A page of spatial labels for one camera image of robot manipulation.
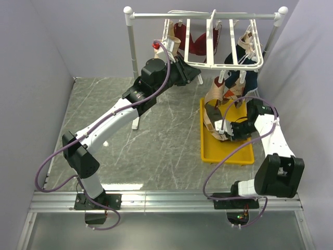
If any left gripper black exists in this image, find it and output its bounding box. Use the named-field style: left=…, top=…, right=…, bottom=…
left=155, top=56, right=202, bottom=97

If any white clip drying hanger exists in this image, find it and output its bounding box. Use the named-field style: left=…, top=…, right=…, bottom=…
left=161, top=10, right=264, bottom=72

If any brown beige underwear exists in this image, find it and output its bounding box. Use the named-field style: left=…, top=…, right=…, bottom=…
left=203, top=103, right=230, bottom=141

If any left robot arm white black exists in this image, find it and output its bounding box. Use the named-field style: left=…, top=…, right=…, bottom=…
left=62, top=56, right=201, bottom=209

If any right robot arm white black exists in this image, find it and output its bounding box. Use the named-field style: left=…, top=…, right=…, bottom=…
left=229, top=99, right=305, bottom=208

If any patterned beige red underwear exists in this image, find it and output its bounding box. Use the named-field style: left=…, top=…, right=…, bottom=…
left=204, top=77, right=245, bottom=109

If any beige underwear on hanger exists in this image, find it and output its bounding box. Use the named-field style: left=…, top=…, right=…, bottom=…
left=152, top=19, right=181, bottom=61

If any navy blue underwear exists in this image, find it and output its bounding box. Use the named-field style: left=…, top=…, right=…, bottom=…
left=224, top=51, right=261, bottom=97

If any black beige-waistband underwear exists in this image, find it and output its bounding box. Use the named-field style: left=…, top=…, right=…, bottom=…
left=222, top=24, right=264, bottom=71

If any red lace bra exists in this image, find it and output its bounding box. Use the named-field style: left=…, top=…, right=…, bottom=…
left=174, top=23, right=222, bottom=56

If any yellow plastic tray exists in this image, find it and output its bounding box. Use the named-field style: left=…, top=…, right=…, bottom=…
left=200, top=98, right=254, bottom=166

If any metal clothes rack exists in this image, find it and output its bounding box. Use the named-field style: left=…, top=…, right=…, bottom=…
left=124, top=1, right=294, bottom=132

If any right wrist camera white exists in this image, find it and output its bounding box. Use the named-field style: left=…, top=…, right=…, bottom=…
left=214, top=119, right=234, bottom=136

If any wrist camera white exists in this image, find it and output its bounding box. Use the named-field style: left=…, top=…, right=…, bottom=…
left=214, top=119, right=234, bottom=136
left=152, top=36, right=181, bottom=62

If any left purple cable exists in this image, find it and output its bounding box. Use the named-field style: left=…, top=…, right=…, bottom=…
left=35, top=39, right=171, bottom=231

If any purple cable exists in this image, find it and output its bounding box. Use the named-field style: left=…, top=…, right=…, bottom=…
left=35, top=39, right=171, bottom=231
left=202, top=96, right=279, bottom=229

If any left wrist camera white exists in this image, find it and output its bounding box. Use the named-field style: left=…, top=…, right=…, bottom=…
left=152, top=36, right=181, bottom=62

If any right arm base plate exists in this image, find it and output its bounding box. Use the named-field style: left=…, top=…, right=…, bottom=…
left=210, top=193, right=259, bottom=210

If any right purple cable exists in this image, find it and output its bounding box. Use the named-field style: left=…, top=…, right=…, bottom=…
left=202, top=96, right=279, bottom=229

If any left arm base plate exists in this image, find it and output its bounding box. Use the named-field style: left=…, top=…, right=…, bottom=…
left=74, top=193, right=122, bottom=210

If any aluminium mounting rail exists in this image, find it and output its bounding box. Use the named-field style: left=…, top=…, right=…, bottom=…
left=30, top=190, right=302, bottom=213

